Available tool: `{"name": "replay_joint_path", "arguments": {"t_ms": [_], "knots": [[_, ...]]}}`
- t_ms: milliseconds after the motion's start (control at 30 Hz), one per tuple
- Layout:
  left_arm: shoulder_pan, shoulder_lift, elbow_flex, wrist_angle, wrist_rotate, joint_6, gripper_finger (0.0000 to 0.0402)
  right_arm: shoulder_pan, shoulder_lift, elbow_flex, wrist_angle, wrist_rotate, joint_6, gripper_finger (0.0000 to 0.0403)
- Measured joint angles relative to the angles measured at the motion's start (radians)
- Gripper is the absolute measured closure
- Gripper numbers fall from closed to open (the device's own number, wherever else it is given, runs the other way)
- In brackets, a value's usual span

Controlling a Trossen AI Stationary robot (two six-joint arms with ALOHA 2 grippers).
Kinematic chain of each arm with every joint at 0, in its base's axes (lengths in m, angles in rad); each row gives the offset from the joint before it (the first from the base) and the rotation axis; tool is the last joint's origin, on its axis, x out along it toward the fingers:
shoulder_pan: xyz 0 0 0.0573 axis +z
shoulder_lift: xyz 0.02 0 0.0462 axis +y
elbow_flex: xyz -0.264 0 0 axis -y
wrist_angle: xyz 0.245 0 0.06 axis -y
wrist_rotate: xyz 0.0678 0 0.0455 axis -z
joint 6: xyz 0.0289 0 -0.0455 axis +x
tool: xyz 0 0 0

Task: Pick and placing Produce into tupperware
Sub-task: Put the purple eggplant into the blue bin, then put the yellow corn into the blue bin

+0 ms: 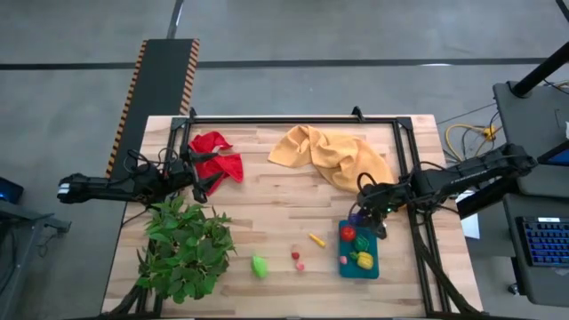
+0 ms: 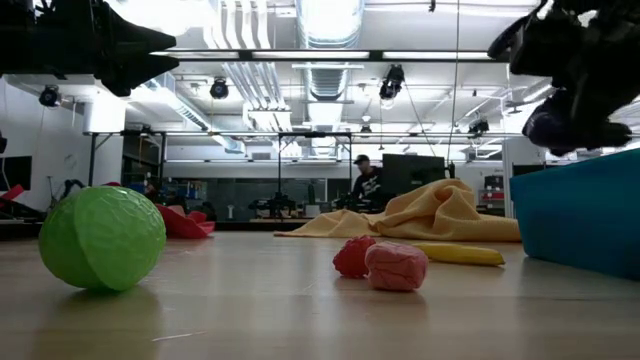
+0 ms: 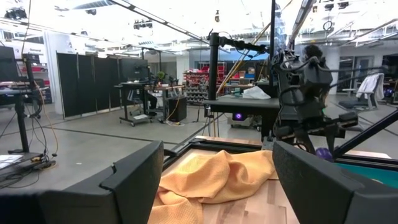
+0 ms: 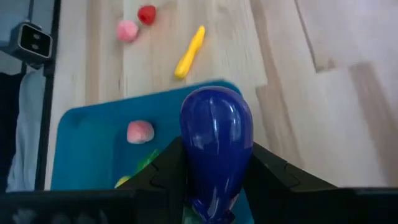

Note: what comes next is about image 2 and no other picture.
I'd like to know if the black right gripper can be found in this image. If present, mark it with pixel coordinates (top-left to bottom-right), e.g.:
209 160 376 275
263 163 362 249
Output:
487 0 640 152

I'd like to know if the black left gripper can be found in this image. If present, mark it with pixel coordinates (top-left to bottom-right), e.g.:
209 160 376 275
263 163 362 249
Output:
0 0 181 98

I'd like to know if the purple toy eggplant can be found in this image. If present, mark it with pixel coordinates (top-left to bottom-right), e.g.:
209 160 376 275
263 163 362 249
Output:
521 92 596 157

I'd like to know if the light green toy cabbage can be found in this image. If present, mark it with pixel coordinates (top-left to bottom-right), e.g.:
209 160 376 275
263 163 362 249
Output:
38 185 168 293

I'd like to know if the yellow toy banana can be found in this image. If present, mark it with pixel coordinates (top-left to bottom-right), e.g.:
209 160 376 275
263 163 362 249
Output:
410 241 506 267

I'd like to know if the pink toy meat chunk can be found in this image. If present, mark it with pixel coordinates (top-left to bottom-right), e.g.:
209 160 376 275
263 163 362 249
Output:
364 241 430 293

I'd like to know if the red toy raspberry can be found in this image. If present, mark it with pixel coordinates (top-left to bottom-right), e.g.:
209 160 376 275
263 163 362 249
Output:
332 235 377 279

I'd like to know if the teal tupperware container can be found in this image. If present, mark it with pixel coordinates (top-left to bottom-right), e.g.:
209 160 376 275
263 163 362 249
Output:
509 148 640 281

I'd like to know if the white pillar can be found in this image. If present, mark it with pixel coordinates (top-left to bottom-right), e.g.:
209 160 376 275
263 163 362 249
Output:
501 137 546 219

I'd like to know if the red cloth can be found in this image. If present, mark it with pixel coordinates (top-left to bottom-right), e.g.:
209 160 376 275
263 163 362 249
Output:
154 202 217 240

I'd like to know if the red angled object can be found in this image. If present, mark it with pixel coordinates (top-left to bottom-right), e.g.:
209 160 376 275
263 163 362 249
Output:
0 183 25 209

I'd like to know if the orange-yellow towel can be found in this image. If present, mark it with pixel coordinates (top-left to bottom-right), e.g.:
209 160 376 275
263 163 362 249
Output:
273 178 522 244

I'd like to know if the large black monitor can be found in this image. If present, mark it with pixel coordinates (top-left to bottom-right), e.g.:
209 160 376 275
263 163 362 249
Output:
382 153 447 197

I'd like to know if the person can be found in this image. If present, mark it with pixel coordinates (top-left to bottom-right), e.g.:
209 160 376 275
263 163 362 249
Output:
349 153 386 211

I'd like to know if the small dark wall monitor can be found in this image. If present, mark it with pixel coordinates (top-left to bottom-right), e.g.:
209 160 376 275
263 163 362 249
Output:
0 155 34 192

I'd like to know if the thin black hanging cable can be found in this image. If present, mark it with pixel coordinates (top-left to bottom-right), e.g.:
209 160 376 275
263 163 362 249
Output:
446 0 461 164

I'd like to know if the black background workstation frame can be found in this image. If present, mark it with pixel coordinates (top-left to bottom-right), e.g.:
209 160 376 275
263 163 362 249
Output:
277 130 354 221

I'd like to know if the silver ventilation duct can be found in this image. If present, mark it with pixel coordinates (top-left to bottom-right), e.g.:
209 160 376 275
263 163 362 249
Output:
294 0 366 101

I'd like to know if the black aluminium table frame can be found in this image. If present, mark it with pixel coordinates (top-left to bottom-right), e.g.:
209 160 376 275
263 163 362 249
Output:
149 48 511 64

